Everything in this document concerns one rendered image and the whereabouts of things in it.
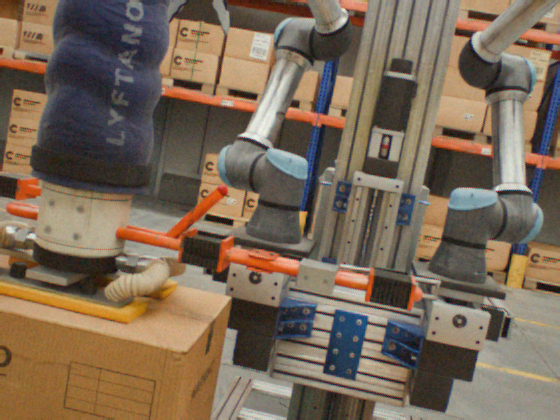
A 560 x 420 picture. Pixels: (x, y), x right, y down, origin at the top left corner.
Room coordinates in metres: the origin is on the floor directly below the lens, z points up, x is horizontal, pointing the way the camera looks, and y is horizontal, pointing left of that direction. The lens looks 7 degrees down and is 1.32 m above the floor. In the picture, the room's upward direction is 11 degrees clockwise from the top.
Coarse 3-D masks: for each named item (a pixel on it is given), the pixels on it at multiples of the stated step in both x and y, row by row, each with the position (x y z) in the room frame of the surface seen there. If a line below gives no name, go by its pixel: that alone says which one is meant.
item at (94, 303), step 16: (0, 272) 1.21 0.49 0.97; (16, 272) 1.19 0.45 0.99; (0, 288) 1.16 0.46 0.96; (16, 288) 1.16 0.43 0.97; (32, 288) 1.17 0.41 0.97; (48, 288) 1.17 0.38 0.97; (64, 288) 1.19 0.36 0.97; (80, 288) 1.21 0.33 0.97; (96, 288) 1.19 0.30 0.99; (48, 304) 1.15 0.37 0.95; (64, 304) 1.14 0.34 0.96; (80, 304) 1.14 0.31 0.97; (96, 304) 1.15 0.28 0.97; (112, 304) 1.15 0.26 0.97; (128, 304) 1.18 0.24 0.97; (144, 304) 1.21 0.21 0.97; (128, 320) 1.13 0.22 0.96
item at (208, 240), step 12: (192, 228) 1.29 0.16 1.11; (180, 240) 1.23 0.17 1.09; (192, 240) 1.22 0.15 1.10; (204, 240) 1.21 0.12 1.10; (216, 240) 1.28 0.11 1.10; (228, 240) 1.24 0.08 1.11; (180, 252) 1.23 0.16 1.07; (192, 252) 1.22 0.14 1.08; (204, 252) 1.22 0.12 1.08; (216, 252) 1.21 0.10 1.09; (192, 264) 1.22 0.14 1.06; (204, 264) 1.21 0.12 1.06; (216, 264) 1.21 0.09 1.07; (228, 264) 1.28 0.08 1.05
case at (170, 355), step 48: (192, 288) 1.46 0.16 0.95; (0, 336) 1.09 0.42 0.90; (48, 336) 1.08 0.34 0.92; (96, 336) 1.07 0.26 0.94; (144, 336) 1.09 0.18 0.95; (192, 336) 1.13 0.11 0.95; (0, 384) 1.09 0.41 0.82; (48, 384) 1.08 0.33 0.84; (96, 384) 1.07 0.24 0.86; (144, 384) 1.06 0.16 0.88; (192, 384) 1.15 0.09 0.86
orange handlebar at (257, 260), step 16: (32, 192) 1.57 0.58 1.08; (16, 208) 1.28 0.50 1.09; (32, 208) 1.28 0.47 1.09; (144, 240) 1.25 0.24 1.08; (160, 240) 1.24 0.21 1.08; (176, 240) 1.24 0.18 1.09; (224, 256) 1.23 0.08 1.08; (240, 256) 1.22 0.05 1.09; (256, 256) 1.22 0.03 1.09; (272, 256) 1.23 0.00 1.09; (272, 272) 1.22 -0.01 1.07; (288, 272) 1.21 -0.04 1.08; (352, 272) 1.25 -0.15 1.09; (352, 288) 1.20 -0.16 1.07; (416, 288) 1.21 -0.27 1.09
